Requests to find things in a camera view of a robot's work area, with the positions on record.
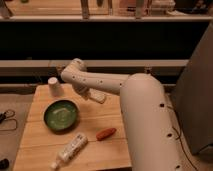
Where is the orange carrot toy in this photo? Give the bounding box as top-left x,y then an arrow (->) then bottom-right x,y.
96,128 -> 116,141

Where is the wooden shelf rail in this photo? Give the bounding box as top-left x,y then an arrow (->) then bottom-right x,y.
0,60 -> 189,68

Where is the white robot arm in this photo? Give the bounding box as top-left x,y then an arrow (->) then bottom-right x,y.
61,58 -> 183,171

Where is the black cable on floor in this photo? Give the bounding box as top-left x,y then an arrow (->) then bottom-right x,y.
166,103 -> 200,171

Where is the green ceramic bowl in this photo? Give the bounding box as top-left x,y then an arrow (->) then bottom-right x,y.
43,100 -> 79,131

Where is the white sponge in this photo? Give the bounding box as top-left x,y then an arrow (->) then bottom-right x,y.
90,91 -> 106,104

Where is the white tube bottle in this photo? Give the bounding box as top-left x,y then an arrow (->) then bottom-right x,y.
50,133 -> 88,171

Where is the white paper cup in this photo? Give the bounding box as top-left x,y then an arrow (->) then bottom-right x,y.
48,77 -> 64,97

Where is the black cable left floor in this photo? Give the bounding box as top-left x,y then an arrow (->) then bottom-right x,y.
0,109 -> 19,132

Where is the black object bottom left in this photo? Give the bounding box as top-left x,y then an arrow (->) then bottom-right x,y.
0,158 -> 10,170

